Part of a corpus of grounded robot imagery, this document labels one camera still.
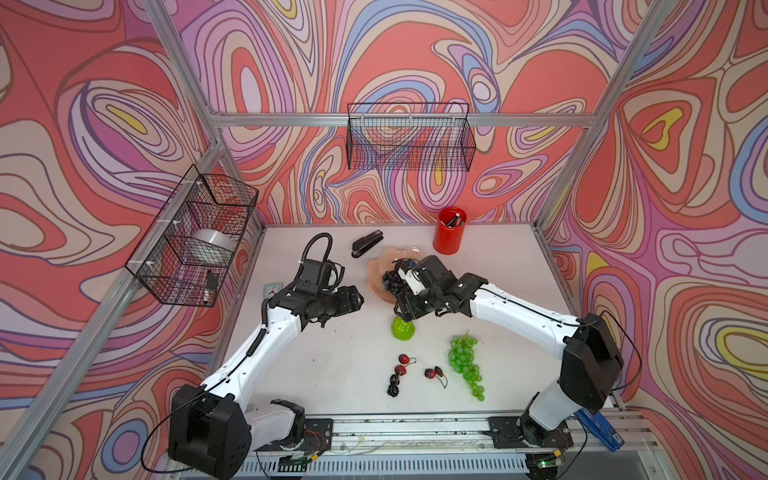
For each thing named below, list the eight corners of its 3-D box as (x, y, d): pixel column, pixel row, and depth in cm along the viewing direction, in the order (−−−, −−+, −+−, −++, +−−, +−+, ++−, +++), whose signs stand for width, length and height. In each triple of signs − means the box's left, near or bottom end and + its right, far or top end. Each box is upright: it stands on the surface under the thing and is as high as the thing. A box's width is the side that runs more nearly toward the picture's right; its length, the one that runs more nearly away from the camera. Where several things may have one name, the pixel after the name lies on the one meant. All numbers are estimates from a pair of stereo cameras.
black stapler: (355, 259, 111) (354, 251, 108) (348, 252, 114) (347, 244, 110) (384, 239, 118) (384, 231, 114) (377, 233, 120) (376, 225, 116)
